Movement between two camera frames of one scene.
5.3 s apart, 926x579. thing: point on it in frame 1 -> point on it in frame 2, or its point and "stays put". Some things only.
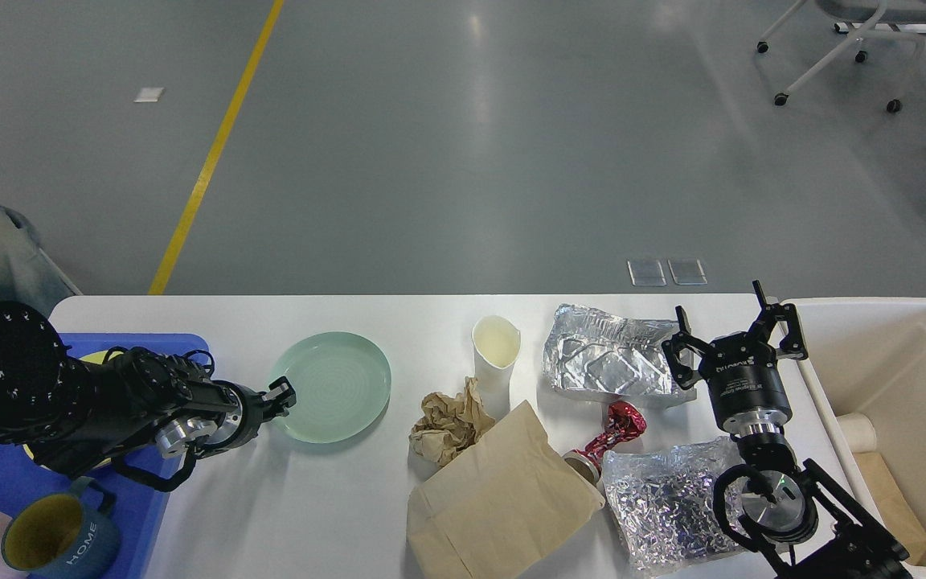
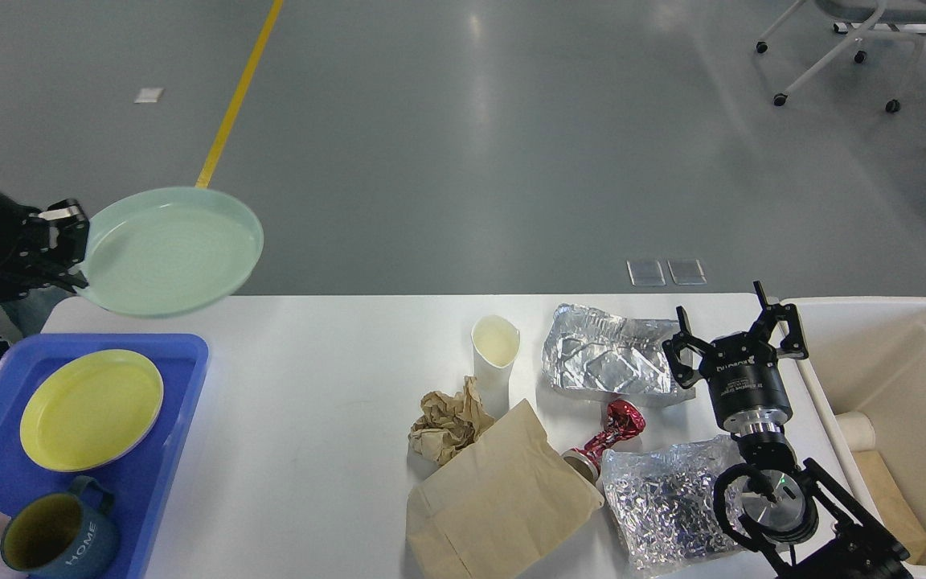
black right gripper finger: (681, 370) stays put
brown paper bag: (503, 510) stays put
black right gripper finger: (792, 346) stays put
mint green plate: (342, 386) -> (168, 251)
